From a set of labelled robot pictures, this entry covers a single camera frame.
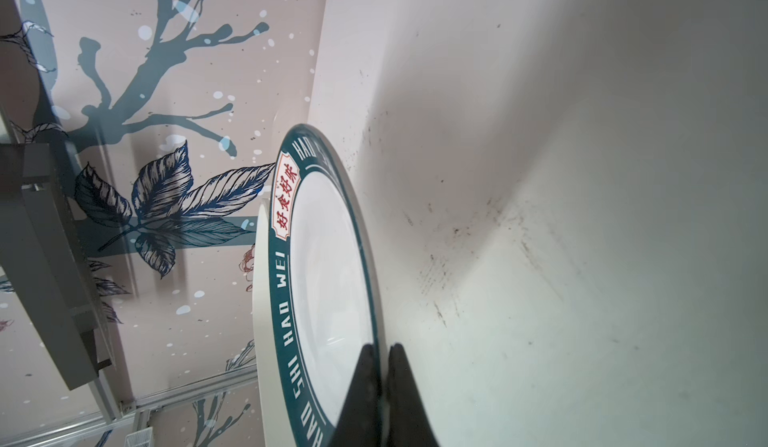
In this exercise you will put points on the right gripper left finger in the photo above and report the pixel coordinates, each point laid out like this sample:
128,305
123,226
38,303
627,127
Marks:
359,424

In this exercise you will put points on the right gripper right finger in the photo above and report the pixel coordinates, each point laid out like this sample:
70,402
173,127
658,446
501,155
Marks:
408,421

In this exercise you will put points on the green rim plate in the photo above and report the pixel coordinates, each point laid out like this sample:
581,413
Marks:
321,284

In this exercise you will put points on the white plastic bin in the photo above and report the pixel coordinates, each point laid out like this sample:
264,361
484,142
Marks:
276,424

